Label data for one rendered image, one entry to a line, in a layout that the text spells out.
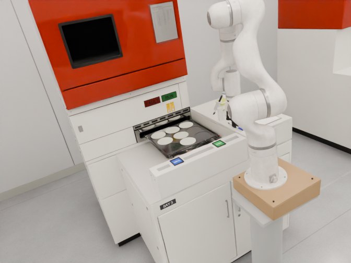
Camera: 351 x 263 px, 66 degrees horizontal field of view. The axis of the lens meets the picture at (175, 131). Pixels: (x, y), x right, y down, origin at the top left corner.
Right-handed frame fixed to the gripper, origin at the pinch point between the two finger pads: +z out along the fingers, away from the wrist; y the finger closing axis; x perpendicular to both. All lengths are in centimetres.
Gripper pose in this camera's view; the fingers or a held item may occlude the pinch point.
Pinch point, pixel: (235, 123)
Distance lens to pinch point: 162.4
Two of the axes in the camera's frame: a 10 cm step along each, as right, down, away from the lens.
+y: -8.8, 3.3, -3.5
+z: 1.6, 8.9, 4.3
